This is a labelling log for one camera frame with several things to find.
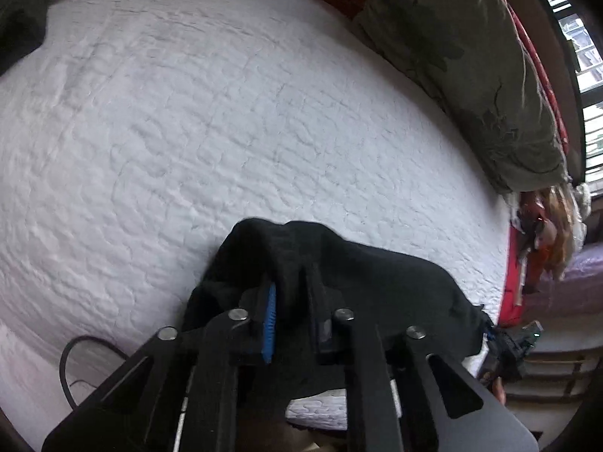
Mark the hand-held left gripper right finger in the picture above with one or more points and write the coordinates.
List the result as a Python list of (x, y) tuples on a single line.
[(324, 334)]

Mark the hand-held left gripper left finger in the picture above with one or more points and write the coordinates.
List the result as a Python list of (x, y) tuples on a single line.
[(270, 325)]

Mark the black pants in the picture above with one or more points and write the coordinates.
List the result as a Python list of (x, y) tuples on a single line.
[(377, 282)]

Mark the purple cloth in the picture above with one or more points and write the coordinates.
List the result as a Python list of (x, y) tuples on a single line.
[(584, 278)]

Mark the pile of colourful clothes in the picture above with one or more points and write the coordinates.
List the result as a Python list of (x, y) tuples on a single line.
[(551, 235)]

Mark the white quilted blanket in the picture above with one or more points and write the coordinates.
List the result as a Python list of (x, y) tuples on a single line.
[(188, 127)]

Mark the window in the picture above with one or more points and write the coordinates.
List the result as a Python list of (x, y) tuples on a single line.
[(591, 117)]

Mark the olive floral pillow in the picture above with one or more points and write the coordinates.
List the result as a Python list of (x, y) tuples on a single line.
[(461, 56)]

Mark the dark cloth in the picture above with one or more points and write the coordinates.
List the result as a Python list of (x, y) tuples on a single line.
[(19, 9)]

